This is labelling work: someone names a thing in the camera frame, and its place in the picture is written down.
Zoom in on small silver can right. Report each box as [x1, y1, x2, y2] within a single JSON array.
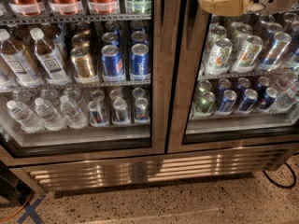
[[134, 97, 150, 123]]

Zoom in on water bottle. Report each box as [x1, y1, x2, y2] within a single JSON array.
[[7, 100, 44, 133], [60, 95, 87, 129], [35, 98, 66, 131]]

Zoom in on tea bottle far left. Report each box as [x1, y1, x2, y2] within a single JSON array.
[[0, 29, 43, 88]]

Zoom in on small silver can middle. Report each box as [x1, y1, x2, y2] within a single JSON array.
[[112, 98, 130, 125]]

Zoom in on front gold can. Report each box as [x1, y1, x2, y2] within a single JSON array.
[[71, 47, 99, 84]]

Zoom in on blue can bottom left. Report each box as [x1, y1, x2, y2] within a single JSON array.
[[216, 90, 237, 115]]

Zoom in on water bottle left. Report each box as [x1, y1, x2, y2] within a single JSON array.
[[7, 100, 44, 133]]

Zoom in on silver blue can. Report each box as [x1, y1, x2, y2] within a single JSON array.
[[259, 32, 292, 71]]

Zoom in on green can bottom shelf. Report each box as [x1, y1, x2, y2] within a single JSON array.
[[194, 91, 215, 117]]

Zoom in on front blue Pepsi can left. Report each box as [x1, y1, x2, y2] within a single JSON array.
[[101, 45, 125, 82]]

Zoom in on blue can bottom right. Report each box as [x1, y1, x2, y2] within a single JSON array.
[[236, 89, 258, 113]]

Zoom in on blue pepsi can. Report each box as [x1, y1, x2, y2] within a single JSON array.
[[101, 45, 125, 82], [130, 43, 151, 80]]

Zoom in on white 7Up can left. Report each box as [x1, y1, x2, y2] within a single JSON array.
[[205, 38, 233, 76]]

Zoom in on small silver can left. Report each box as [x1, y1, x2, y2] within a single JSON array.
[[88, 101, 108, 127]]

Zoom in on steel fridge door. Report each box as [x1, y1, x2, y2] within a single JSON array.
[[0, 0, 177, 168], [167, 0, 299, 153]]

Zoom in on front blue Pepsi can right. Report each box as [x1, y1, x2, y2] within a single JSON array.
[[130, 43, 151, 80]]

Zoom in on water bottle right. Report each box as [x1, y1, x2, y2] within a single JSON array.
[[60, 95, 87, 129]]

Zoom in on water bottle middle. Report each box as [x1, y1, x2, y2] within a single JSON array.
[[35, 98, 66, 131]]

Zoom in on white 7Up can right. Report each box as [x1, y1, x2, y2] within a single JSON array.
[[231, 35, 263, 73]]

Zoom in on orange cable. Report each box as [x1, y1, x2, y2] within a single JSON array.
[[0, 189, 35, 222]]

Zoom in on blue tape cross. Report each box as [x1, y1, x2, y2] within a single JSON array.
[[17, 195, 45, 224]]

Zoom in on steel fridge base grille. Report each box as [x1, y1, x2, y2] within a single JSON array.
[[11, 142, 299, 194]]

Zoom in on small silver can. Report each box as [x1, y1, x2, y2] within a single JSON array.
[[112, 98, 130, 125], [88, 101, 108, 127], [134, 97, 150, 123]]

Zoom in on black power cable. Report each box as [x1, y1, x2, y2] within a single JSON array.
[[262, 161, 298, 190]]

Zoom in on white 7up can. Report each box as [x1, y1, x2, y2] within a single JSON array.
[[205, 38, 233, 76], [231, 35, 263, 73]]

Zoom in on tea bottle white cap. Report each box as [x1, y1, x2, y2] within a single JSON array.
[[30, 28, 71, 85]]

